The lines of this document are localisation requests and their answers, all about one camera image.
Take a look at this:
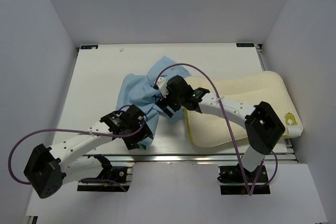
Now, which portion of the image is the light blue pillowcase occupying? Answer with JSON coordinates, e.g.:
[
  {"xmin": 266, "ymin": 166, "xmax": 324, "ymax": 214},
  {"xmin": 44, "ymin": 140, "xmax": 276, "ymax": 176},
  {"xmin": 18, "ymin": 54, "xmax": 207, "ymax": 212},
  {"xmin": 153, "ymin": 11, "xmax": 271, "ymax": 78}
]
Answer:
[{"xmin": 116, "ymin": 56, "xmax": 191, "ymax": 150}]

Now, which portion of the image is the cream quilted pillow yellow edge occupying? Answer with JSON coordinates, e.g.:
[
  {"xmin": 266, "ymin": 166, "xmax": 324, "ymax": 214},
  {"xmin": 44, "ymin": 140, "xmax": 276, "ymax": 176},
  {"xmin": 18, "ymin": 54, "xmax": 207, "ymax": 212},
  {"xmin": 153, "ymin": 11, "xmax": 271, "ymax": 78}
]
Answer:
[{"xmin": 185, "ymin": 71, "xmax": 303, "ymax": 148}]

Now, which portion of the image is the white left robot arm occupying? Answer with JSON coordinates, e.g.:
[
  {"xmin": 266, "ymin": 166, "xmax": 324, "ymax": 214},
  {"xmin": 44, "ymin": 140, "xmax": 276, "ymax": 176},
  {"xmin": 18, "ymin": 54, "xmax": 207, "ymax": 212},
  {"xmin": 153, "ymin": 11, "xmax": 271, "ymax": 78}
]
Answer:
[{"xmin": 24, "ymin": 105, "xmax": 153, "ymax": 199}]

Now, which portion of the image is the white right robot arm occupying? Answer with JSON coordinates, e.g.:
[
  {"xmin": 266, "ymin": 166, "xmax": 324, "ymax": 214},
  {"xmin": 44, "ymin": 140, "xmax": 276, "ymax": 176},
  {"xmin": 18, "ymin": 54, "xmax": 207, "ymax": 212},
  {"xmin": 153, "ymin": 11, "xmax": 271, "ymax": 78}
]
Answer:
[{"xmin": 154, "ymin": 76, "xmax": 285, "ymax": 182}]

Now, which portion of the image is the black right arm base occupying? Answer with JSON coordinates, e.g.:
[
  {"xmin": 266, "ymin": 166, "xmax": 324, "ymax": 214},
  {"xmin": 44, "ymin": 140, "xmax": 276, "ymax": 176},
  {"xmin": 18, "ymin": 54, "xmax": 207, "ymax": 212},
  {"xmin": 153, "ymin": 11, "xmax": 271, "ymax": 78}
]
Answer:
[{"xmin": 217, "ymin": 165, "xmax": 271, "ymax": 195}]

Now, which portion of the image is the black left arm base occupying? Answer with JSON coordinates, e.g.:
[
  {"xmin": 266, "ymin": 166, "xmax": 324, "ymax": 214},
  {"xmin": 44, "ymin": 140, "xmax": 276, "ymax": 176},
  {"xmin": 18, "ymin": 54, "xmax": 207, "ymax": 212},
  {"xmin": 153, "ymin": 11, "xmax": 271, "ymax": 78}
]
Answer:
[{"xmin": 77, "ymin": 154, "xmax": 132, "ymax": 193}]

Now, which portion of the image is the blue sticker left corner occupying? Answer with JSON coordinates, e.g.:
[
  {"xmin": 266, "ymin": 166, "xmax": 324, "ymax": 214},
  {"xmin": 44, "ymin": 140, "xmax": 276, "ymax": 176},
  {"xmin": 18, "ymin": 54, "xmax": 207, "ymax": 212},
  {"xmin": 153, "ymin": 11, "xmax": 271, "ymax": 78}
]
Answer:
[{"xmin": 80, "ymin": 45, "xmax": 98, "ymax": 50}]

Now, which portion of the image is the blue sticker corner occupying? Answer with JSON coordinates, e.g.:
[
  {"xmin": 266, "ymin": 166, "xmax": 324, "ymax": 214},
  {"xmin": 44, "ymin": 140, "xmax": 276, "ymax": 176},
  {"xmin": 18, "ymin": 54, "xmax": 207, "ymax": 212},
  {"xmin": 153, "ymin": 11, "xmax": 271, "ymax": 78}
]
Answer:
[
  {"xmin": 236, "ymin": 42, "xmax": 255, "ymax": 47},
  {"xmin": 80, "ymin": 45, "xmax": 98, "ymax": 50}
]

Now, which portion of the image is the blue sticker right corner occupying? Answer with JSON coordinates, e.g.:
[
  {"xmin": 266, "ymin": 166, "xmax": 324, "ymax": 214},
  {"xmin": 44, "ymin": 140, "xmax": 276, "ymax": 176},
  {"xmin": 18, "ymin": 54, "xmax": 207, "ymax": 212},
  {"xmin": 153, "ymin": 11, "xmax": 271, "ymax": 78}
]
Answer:
[{"xmin": 236, "ymin": 42, "xmax": 255, "ymax": 47}]

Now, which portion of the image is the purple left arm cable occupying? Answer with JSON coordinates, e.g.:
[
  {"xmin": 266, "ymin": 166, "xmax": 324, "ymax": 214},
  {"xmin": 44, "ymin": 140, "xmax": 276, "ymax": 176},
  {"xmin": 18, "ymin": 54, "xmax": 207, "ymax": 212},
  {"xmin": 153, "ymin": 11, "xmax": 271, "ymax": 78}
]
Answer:
[{"xmin": 8, "ymin": 107, "xmax": 148, "ymax": 184}]

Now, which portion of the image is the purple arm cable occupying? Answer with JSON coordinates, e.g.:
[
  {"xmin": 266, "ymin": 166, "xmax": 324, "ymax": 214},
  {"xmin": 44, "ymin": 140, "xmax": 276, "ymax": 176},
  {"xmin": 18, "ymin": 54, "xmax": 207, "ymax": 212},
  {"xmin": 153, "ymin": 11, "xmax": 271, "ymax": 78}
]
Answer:
[
  {"xmin": 8, "ymin": 107, "xmax": 148, "ymax": 184},
  {"xmin": 154, "ymin": 63, "xmax": 279, "ymax": 196}
]

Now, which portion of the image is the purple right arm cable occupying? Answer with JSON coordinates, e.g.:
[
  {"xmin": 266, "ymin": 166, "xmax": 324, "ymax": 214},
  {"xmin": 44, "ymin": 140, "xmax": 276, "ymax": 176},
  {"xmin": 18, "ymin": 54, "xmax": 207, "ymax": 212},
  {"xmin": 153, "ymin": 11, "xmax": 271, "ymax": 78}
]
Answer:
[{"xmin": 154, "ymin": 63, "xmax": 279, "ymax": 196}]

